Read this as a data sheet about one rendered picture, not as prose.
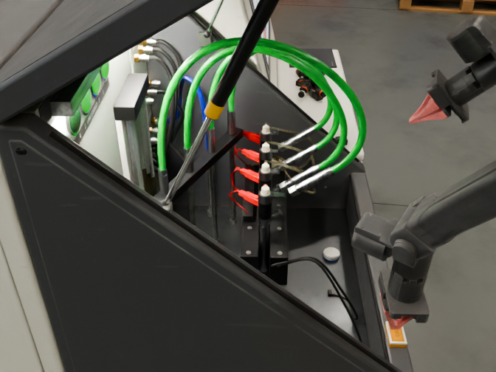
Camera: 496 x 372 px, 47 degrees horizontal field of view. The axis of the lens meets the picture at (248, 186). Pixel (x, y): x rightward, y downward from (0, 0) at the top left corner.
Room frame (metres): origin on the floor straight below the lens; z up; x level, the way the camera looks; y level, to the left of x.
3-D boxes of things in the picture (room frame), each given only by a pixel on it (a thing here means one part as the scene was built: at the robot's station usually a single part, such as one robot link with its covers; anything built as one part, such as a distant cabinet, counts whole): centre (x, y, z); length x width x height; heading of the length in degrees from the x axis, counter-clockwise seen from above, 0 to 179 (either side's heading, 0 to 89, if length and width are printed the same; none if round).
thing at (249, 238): (1.03, -0.04, 0.91); 0.34 x 0.10 x 0.15; 178
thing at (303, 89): (1.64, -0.20, 1.01); 0.23 x 0.11 x 0.06; 178
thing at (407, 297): (0.68, -0.27, 1.09); 0.10 x 0.07 x 0.07; 179
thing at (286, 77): (1.60, -0.20, 0.97); 0.70 x 0.22 x 0.03; 178
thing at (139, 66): (1.16, 0.22, 1.20); 0.13 x 0.03 x 0.31; 178
